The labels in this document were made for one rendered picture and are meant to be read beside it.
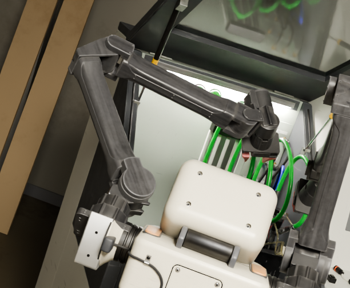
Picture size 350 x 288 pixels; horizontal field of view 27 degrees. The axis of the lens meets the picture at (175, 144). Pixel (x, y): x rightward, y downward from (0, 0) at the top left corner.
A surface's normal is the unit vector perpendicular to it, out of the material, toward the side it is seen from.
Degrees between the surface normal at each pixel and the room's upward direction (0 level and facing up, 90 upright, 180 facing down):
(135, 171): 39
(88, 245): 82
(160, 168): 90
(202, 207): 47
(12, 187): 77
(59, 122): 90
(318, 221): 100
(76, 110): 90
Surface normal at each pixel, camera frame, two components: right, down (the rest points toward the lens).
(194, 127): 0.24, 0.30
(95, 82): 0.35, -0.52
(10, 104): -0.06, -0.03
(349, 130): -0.25, 0.32
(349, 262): 0.31, 0.07
